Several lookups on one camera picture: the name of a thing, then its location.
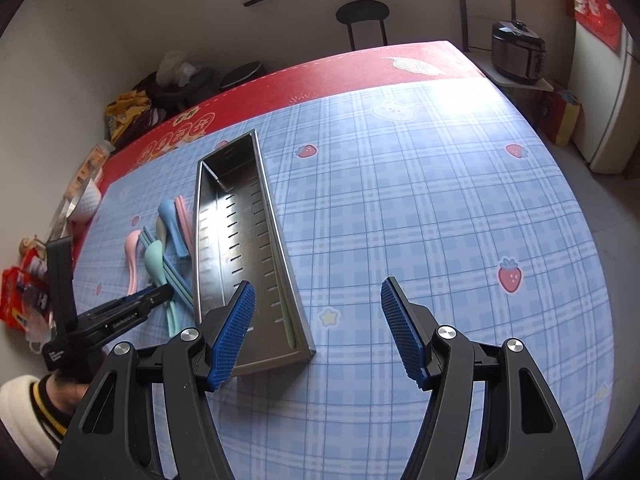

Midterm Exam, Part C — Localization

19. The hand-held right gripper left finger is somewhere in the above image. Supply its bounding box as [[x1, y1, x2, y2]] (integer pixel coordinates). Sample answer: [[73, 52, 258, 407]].
[[55, 280, 257, 480]]

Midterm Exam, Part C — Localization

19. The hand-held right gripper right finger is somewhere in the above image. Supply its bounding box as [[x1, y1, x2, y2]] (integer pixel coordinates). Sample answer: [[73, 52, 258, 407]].
[[380, 276, 586, 480]]

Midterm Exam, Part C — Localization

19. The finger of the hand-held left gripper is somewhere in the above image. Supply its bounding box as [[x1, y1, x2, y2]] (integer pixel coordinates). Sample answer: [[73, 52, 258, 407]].
[[117, 284, 174, 311]]

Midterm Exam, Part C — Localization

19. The green spoon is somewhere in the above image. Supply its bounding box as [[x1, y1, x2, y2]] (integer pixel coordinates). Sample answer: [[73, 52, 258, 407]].
[[143, 240, 183, 338]]

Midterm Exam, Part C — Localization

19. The pink spoon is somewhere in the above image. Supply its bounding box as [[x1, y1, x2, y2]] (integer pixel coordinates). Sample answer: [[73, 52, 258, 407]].
[[124, 230, 143, 296]]

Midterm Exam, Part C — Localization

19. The metal utensil tray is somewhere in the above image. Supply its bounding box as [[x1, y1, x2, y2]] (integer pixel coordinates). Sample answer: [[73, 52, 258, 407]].
[[192, 129, 317, 377]]

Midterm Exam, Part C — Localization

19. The person's left forearm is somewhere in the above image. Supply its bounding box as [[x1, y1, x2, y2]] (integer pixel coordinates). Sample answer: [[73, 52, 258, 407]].
[[0, 372, 76, 477]]

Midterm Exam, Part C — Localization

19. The green chopstick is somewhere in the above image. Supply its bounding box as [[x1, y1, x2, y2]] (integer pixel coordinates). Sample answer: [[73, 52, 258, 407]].
[[162, 255, 195, 307]]

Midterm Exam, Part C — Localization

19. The red snack packet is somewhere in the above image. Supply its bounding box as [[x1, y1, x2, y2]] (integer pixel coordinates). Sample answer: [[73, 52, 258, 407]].
[[0, 247, 52, 332]]

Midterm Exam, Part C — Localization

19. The blue spoon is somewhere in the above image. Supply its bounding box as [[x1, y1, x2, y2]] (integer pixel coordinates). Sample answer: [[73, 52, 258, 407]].
[[157, 198, 191, 260]]

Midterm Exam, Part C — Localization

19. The pink chopstick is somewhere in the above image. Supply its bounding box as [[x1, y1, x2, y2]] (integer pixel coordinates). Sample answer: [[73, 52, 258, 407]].
[[174, 196, 195, 252]]

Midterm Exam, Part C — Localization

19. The white bowl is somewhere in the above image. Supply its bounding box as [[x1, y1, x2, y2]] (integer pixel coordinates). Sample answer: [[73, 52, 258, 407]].
[[67, 182, 104, 223]]

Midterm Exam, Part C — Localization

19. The blue plaid tablecloth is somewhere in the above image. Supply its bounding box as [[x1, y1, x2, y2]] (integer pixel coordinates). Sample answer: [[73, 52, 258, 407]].
[[70, 80, 617, 480]]

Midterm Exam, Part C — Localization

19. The orange printed packet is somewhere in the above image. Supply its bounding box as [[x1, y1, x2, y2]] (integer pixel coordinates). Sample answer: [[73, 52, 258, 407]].
[[67, 142, 112, 201]]

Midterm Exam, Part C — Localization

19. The yellow clothing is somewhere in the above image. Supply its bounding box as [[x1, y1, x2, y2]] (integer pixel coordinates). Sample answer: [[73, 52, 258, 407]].
[[104, 90, 154, 145]]

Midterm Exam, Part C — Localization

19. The dark bag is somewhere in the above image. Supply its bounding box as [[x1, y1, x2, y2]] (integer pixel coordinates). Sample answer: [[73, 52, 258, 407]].
[[149, 67, 222, 112]]

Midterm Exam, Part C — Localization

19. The clear plastic bag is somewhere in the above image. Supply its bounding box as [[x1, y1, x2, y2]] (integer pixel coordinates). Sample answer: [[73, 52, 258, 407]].
[[157, 50, 202, 84]]

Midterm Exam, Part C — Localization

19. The black round flat object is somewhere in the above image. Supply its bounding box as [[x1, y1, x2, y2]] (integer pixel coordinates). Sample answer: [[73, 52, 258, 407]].
[[219, 61, 266, 92]]

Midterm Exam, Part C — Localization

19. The red printed tablecloth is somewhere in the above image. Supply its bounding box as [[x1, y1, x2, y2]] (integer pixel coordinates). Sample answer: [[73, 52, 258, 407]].
[[97, 40, 487, 196]]

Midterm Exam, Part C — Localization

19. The red and yellow box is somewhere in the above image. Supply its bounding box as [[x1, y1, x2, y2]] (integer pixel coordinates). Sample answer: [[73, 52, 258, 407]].
[[542, 90, 584, 147]]

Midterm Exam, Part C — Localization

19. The small white table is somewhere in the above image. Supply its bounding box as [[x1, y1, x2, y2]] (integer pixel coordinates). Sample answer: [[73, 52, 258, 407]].
[[470, 52, 556, 95]]

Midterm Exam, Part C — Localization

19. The white fridge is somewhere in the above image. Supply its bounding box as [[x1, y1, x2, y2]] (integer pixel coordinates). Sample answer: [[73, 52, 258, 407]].
[[571, 22, 640, 177]]

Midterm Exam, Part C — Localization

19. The pressure cooker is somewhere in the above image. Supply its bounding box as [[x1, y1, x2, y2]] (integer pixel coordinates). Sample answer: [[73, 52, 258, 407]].
[[490, 20, 547, 84]]

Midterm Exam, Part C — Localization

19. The black round stool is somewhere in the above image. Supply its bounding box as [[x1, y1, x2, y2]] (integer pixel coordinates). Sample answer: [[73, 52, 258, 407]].
[[335, 0, 391, 52]]

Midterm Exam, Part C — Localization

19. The black chair frame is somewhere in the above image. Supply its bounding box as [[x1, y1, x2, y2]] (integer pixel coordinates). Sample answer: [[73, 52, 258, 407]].
[[457, 0, 519, 52]]

